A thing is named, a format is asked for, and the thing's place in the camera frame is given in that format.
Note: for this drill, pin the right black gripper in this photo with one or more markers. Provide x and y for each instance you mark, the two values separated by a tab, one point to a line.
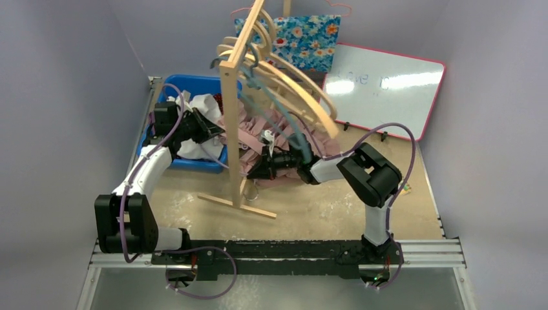
265	164

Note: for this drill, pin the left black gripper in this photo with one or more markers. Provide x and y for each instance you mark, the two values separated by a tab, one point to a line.
206	130

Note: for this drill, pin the grey white t-shirt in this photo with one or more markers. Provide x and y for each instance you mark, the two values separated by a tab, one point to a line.
212	148

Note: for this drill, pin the red polka dot skirt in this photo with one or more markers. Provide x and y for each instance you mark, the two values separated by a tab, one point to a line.
218	99

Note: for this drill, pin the blue-grey plastic hanger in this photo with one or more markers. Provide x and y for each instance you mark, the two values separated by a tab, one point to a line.
274	107

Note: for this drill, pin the blue floral cloth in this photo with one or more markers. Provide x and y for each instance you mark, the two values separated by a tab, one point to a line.
307	42

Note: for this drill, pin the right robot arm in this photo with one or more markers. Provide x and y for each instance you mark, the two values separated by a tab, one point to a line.
371	176

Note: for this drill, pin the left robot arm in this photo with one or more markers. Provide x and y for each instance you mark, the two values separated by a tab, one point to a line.
124	219

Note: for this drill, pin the blue plastic bin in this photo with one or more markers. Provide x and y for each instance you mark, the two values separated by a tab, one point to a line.
196	85

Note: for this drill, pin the wooden clothes rack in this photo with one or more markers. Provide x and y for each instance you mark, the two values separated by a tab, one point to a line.
237	182

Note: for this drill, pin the orange card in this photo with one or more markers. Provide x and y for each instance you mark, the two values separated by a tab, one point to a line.
406	189

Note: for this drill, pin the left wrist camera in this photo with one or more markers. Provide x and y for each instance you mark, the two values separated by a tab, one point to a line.
182	101

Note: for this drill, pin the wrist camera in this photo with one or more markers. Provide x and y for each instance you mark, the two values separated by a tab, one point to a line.
269	140
182	101

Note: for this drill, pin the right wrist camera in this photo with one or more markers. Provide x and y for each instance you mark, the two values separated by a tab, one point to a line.
269	140

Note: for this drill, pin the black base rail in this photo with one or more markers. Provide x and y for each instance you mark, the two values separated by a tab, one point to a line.
343	258

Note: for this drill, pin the whiteboard with pink frame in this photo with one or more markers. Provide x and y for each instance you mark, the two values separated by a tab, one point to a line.
371	87

